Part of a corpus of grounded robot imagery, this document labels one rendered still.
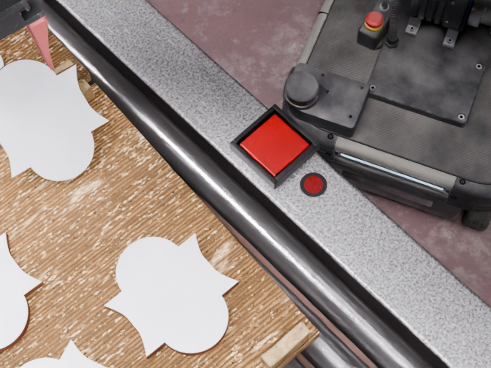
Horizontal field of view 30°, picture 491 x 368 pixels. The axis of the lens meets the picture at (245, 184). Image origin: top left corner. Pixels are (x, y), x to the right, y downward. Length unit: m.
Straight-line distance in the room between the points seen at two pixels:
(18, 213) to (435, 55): 1.12
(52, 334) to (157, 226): 0.16
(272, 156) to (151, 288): 0.21
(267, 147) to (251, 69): 1.15
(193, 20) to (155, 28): 1.12
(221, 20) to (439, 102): 0.66
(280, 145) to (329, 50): 0.91
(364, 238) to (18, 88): 0.42
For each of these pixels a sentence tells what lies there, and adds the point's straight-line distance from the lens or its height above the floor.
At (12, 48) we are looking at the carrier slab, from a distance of 1.19.
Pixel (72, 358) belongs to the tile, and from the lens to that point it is 1.00.
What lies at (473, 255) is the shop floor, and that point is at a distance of 2.07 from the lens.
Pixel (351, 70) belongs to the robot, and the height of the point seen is 0.24.
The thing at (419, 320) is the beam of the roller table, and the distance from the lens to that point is 1.03.
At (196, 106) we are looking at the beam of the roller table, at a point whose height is 0.91.
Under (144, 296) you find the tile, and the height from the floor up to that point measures 0.95.
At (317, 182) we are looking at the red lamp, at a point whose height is 0.92.
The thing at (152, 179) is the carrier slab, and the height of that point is 0.94.
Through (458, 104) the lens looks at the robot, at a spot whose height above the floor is 0.26.
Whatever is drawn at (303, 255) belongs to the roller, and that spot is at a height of 0.92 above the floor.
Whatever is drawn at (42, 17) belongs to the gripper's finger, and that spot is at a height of 1.10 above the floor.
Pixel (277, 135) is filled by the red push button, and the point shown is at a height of 0.93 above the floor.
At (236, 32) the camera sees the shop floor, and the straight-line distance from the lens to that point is 2.28.
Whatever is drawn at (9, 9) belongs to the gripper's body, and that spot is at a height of 1.12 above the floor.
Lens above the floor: 1.90
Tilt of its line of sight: 66 degrees down
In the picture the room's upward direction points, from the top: 3 degrees counter-clockwise
